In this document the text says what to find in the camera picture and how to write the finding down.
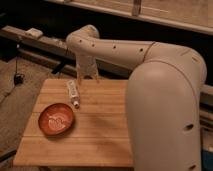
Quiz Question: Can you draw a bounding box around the wooden beam rail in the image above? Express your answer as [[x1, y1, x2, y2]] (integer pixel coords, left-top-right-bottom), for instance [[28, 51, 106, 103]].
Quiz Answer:
[[0, 26, 213, 106]]

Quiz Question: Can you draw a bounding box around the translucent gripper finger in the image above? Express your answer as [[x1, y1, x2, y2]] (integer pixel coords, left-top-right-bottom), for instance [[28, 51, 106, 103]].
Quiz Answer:
[[94, 75, 100, 83], [77, 77, 82, 85]]

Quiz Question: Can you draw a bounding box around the wooden board table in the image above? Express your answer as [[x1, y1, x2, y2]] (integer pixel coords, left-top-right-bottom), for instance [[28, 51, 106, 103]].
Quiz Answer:
[[13, 79, 132, 167]]

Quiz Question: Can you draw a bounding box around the small white box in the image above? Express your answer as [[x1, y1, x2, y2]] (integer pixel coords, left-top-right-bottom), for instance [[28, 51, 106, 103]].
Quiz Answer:
[[25, 28, 43, 38]]

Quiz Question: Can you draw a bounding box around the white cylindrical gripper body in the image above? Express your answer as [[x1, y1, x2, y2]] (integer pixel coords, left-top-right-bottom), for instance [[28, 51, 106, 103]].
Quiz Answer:
[[76, 54, 97, 78]]

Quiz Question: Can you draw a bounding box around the black cable with plug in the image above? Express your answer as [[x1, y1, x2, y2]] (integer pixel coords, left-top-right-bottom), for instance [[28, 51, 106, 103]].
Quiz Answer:
[[13, 57, 25, 86]]

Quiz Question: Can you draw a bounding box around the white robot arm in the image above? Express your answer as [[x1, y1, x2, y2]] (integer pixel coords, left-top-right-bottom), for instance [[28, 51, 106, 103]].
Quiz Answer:
[[66, 25, 207, 171]]

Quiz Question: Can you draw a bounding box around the small white bottle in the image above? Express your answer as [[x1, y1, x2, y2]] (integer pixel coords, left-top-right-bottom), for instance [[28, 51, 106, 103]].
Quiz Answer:
[[67, 80, 80, 108]]

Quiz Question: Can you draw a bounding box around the blue container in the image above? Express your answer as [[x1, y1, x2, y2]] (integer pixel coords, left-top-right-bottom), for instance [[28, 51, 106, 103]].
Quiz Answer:
[[200, 128, 213, 171]]

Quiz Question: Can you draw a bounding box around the red ceramic bowl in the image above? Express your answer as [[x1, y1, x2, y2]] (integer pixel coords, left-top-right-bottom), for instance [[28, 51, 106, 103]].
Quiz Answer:
[[38, 103, 74, 136]]

